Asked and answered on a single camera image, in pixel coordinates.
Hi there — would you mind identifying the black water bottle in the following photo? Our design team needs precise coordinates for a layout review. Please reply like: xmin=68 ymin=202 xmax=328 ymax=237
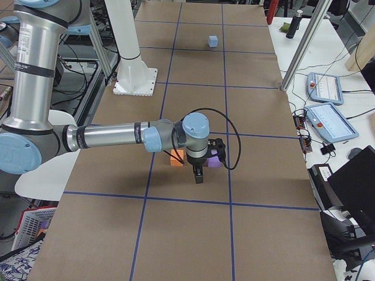
xmin=286 ymin=9 xmax=303 ymax=39

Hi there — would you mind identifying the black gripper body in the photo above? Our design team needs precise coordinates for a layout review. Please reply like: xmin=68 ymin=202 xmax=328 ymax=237
xmin=187 ymin=155 xmax=207 ymax=173

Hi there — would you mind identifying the white plastic basket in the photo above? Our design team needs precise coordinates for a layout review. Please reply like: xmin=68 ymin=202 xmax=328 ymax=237
xmin=12 ymin=206 xmax=56 ymax=251

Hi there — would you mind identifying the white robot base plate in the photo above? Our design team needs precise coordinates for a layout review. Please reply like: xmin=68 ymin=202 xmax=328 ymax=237
xmin=113 ymin=66 xmax=158 ymax=97

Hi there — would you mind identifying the purple foam block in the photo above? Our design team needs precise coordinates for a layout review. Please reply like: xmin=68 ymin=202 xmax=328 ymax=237
xmin=206 ymin=150 xmax=221 ymax=168

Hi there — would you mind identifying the teach pendant far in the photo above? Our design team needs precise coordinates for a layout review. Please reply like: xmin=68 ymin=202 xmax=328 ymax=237
xmin=306 ymin=72 xmax=344 ymax=105

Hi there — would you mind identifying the teach pendant near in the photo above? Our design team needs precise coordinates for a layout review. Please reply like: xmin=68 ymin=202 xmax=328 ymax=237
xmin=305 ymin=102 xmax=359 ymax=143

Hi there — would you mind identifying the orange foam block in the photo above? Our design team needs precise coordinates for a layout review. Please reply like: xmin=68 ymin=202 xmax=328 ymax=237
xmin=170 ymin=149 xmax=185 ymax=167

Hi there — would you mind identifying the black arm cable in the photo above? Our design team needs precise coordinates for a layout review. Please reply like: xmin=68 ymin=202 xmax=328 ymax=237
xmin=171 ymin=108 xmax=243 ymax=171

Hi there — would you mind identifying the teach pendant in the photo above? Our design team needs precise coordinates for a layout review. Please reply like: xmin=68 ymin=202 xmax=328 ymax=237
xmin=306 ymin=72 xmax=344 ymax=105
xmin=305 ymin=102 xmax=359 ymax=143

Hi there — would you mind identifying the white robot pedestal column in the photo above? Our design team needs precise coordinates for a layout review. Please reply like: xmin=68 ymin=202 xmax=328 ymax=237
xmin=104 ymin=0 xmax=146 ymax=94

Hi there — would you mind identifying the aluminium frame post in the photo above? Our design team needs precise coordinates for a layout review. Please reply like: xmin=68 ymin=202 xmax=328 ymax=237
xmin=280 ymin=0 xmax=332 ymax=92

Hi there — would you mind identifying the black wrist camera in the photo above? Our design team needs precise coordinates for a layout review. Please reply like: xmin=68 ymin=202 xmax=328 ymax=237
xmin=207 ymin=138 xmax=226 ymax=163

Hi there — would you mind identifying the light blue foam block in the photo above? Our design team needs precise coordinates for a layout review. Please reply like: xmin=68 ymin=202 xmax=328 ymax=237
xmin=208 ymin=35 xmax=219 ymax=48

